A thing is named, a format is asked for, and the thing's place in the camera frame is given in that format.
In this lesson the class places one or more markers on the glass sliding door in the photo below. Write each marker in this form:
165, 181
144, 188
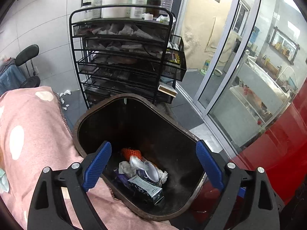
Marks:
259, 68

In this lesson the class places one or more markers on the large white tub jar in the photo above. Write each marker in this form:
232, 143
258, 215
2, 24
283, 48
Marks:
111, 11

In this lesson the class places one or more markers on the small white jar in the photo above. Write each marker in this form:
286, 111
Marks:
148, 17

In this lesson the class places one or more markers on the pink polka dot bedspread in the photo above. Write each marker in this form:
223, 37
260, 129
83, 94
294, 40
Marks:
35, 135

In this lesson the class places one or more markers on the orange foam net in bin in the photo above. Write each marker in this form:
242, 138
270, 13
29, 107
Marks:
127, 153

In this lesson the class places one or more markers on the green crumpled paper towel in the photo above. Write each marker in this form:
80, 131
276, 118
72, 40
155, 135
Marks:
4, 184

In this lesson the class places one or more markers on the green silver drink carton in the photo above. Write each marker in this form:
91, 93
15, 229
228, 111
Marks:
148, 192

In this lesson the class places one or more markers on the black wire trolley rack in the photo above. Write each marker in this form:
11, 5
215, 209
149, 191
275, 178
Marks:
121, 55

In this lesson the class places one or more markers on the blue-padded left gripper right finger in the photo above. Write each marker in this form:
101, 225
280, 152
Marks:
247, 200

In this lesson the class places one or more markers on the black side wire basket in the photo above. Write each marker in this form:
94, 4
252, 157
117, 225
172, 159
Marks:
174, 66

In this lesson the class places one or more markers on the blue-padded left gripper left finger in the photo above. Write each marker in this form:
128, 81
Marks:
48, 209

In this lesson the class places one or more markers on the clear plastic bottle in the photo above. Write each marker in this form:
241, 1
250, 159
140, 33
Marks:
167, 4

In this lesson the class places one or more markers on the dark brown trash bin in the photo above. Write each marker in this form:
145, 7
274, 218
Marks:
129, 121

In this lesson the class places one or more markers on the dark brown glass bottle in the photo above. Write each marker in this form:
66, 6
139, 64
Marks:
154, 11

